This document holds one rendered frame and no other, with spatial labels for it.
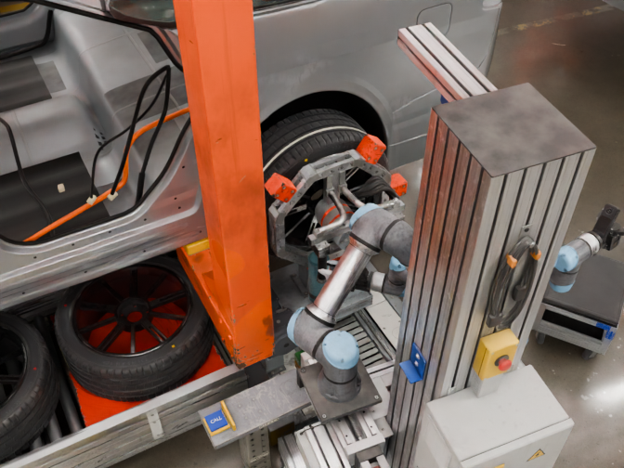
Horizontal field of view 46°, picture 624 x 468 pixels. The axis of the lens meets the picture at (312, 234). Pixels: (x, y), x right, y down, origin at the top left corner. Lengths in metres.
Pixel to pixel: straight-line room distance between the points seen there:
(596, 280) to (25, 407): 2.57
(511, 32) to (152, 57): 3.23
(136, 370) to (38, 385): 0.38
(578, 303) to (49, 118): 2.57
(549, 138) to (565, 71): 4.13
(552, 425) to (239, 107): 1.20
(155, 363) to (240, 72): 1.43
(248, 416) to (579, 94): 3.52
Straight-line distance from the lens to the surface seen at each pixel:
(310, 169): 2.82
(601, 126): 5.23
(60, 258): 2.93
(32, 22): 4.35
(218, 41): 1.93
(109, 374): 3.07
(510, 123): 1.60
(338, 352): 2.34
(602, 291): 3.67
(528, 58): 5.76
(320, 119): 2.98
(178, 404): 3.11
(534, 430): 2.07
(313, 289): 3.11
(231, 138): 2.11
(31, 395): 3.09
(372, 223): 2.35
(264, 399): 2.95
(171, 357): 3.05
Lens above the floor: 2.97
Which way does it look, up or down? 46 degrees down
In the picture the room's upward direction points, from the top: straight up
